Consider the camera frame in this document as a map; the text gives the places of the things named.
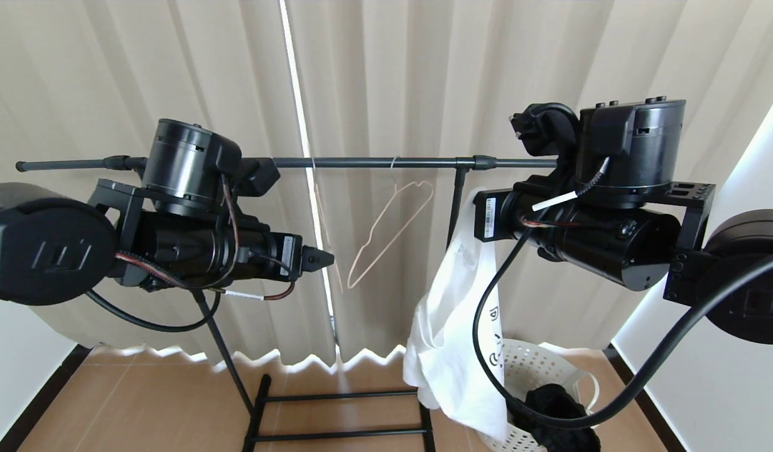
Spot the black clothes rack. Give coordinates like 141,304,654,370
16,154,559,452

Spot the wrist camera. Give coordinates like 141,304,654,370
239,157,281,197
511,102,580,158

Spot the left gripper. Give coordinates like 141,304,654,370
137,212,304,291

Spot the white laundry basket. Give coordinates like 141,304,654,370
477,339,601,452

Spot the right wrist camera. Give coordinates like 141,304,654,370
511,102,580,158

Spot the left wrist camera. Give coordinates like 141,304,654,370
239,157,281,197

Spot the black garment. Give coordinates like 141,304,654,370
509,384,602,452

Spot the beige curtain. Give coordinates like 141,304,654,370
0,0,773,368

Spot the pink clothes hanger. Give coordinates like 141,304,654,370
347,156,435,290
310,157,345,294

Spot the black cable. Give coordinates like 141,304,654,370
473,226,773,431
85,288,222,333

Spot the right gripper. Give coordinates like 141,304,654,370
474,182,679,291

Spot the white printed garment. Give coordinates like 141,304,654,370
403,185,510,442

